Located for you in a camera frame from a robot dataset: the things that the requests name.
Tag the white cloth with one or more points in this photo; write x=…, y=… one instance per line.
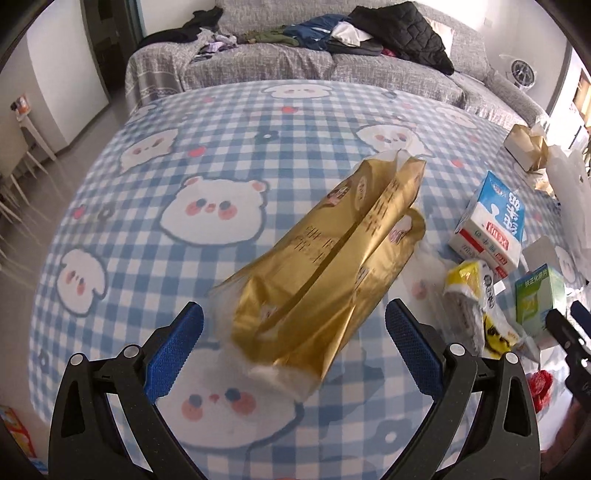
x=348, y=33

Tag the yellow snack wrapper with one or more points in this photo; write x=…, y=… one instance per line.
x=471, y=281

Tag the blue checked bear tablecloth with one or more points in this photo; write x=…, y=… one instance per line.
x=184, y=138

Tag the green and white tissue box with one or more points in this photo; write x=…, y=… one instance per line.
x=535, y=300

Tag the dark grey garment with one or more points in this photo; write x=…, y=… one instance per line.
x=364, y=48

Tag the red small wrapper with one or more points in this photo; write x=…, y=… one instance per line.
x=540, y=385

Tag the white and gold box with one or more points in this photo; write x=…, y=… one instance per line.
x=521, y=143

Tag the small table fan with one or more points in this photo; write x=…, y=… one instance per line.
x=524, y=73

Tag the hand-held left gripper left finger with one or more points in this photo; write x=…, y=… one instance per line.
x=178, y=355

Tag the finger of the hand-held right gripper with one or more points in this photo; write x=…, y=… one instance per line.
x=561, y=327
x=581, y=314

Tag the blue and white milk carton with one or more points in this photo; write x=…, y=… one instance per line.
x=498, y=217

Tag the gold foil snack bag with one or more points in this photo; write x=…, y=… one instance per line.
x=314, y=295

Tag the large clear plastic bag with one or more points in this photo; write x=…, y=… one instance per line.
x=572, y=184

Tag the pile of striped clothes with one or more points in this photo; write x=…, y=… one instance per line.
x=214, y=44

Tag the grey covered sofa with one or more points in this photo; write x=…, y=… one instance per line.
x=277, y=69

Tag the small orange item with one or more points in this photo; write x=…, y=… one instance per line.
x=18, y=104

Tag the colourful printed box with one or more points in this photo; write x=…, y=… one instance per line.
x=18, y=434

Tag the green garment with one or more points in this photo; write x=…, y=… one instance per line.
x=272, y=37

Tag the black quilted jacket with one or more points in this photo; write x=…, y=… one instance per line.
x=406, y=32

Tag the black garment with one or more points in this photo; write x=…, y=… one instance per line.
x=171, y=36
x=207, y=16

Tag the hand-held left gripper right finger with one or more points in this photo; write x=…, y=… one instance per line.
x=411, y=350

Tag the blue garment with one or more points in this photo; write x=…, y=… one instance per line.
x=314, y=30

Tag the cream pillow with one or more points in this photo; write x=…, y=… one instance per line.
x=444, y=33

